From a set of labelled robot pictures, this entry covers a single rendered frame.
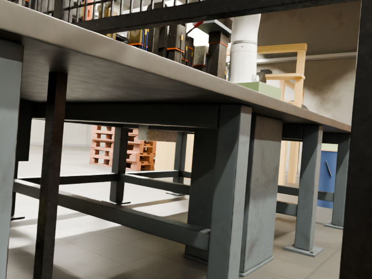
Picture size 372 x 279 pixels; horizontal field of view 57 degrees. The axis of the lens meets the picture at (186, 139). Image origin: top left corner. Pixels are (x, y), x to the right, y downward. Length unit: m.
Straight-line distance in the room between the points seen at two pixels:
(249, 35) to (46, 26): 1.18
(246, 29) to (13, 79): 1.22
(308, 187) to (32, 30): 1.60
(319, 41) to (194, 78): 7.24
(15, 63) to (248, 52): 1.19
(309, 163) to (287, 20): 6.68
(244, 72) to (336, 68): 6.22
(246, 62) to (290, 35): 6.67
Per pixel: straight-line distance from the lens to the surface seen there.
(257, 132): 1.44
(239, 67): 1.59
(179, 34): 1.72
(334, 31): 7.97
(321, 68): 7.83
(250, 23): 1.63
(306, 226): 1.93
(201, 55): 2.16
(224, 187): 1.11
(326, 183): 3.46
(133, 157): 5.15
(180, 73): 0.77
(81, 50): 0.59
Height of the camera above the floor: 0.54
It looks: level
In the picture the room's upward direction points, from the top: 5 degrees clockwise
